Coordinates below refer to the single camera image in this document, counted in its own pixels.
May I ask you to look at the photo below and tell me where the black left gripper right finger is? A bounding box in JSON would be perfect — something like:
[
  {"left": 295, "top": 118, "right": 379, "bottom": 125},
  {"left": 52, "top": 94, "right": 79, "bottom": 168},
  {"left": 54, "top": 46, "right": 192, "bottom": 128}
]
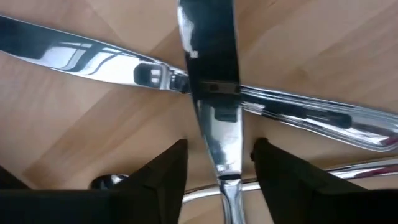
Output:
[{"left": 250, "top": 137, "right": 398, "bottom": 224}]

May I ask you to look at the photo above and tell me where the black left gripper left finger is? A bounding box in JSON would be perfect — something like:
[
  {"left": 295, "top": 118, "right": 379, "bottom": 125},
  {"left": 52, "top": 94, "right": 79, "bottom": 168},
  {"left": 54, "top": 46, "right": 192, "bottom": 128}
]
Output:
[{"left": 0, "top": 139, "right": 189, "bottom": 224}]

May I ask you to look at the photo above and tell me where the silver spoon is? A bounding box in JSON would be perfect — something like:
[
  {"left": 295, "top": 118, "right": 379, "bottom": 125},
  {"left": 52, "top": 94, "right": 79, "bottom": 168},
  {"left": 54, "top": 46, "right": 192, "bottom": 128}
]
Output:
[{"left": 90, "top": 156, "right": 398, "bottom": 205}]

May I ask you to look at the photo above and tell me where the silver table knife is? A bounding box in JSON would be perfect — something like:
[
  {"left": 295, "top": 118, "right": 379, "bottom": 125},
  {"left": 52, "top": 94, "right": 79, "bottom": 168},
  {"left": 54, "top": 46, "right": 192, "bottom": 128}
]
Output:
[
  {"left": 0, "top": 14, "right": 398, "bottom": 154},
  {"left": 176, "top": 0, "right": 247, "bottom": 224}
]

